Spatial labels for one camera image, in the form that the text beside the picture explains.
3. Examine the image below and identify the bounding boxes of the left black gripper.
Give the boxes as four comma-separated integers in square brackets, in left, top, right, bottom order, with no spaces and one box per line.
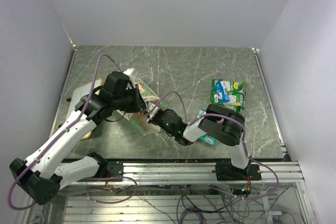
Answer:
[112,83,148,112]

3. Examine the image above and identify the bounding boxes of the green paper bag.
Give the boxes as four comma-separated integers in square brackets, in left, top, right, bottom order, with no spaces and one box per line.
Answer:
[123,76,162,135]

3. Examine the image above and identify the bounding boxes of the teal white snack packet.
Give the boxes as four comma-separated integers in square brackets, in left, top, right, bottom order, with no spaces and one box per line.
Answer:
[198,109,217,146]

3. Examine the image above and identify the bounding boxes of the blue snack packet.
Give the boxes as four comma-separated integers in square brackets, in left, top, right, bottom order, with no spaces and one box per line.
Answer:
[214,79,230,103]

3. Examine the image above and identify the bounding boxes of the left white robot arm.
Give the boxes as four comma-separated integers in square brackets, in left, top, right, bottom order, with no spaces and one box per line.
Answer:
[10,68,147,205]

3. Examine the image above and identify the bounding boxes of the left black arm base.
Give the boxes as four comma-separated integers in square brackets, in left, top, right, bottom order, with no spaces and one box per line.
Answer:
[80,162,123,182]

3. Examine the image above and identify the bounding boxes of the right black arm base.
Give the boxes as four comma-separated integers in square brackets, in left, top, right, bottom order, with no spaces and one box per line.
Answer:
[213,160,262,181]

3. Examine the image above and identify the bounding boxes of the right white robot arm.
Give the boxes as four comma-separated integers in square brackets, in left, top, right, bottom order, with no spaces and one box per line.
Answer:
[147,103,251,180]

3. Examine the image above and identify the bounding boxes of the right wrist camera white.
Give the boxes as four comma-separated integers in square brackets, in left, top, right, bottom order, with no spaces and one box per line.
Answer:
[145,102,160,122]

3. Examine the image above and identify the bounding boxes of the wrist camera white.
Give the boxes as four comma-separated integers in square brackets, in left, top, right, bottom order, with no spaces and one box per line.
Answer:
[123,68,138,79]
[145,102,160,122]

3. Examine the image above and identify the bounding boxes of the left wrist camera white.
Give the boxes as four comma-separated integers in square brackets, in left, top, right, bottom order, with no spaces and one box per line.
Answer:
[123,68,138,79]

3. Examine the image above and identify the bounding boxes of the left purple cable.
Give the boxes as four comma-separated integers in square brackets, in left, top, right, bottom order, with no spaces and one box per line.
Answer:
[6,54,139,211]

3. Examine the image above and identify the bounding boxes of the small whiteboard yellow frame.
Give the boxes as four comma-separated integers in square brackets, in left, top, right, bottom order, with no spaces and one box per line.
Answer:
[56,78,103,141]

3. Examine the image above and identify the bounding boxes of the loose cables under table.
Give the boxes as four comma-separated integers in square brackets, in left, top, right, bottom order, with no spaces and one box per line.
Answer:
[86,179,287,224]

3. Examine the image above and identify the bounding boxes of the aluminium rail frame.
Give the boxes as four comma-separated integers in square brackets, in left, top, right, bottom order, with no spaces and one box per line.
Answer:
[51,160,304,187]

